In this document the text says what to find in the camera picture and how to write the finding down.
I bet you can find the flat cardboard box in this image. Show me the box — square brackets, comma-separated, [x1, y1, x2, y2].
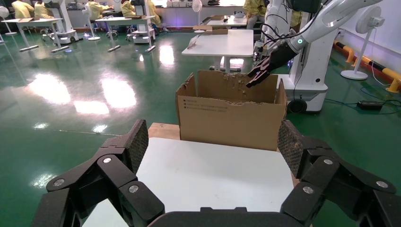
[192, 25, 229, 35]

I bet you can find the big torn cardboard box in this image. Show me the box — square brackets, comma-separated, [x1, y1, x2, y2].
[175, 69, 288, 152]

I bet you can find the person in yellow coat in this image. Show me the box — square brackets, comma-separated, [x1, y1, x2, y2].
[289, 11, 303, 27]
[86, 0, 113, 21]
[12, 0, 35, 19]
[147, 0, 162, 27]
[243, 0, 268, 30]
[34, 0, 54, 19]
[120, 0, 137, 17]

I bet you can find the black floor cable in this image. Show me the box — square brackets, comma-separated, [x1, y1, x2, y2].
[324, 87, 401, 115]

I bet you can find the white wheeled robot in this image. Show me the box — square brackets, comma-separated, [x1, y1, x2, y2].
[44, 0, 79, 45]
[130, 0, 157, 44]
[262, 0, 330, 114]

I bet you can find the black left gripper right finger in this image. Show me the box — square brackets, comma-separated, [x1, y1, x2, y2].
[277, 119, 401, 227]

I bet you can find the yellow black floor barrier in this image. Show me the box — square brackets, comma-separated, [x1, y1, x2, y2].
[332, 41, 401, 93]

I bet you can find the white work table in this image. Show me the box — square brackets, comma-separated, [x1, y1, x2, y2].
[182, 29, 254, 72]
[206, 16, 249, 27]
[1, 17, 70, 53]
[95, 16, 157, 53]

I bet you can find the black power adapter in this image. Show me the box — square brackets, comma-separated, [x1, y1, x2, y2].
[357, 100, 384, 111]

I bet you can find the white pedestal fan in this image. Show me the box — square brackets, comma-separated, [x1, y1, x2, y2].
[81, 4, 101, 42]
[192, 0, 206, 34]
[340, 4, 385, 81]
[0, 6, 18, 36]

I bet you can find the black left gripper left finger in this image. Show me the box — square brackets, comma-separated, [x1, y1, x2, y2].
[31, 119, 165, 227]

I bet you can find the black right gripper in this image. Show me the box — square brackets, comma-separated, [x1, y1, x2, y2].
[245, 42, 298, 88]

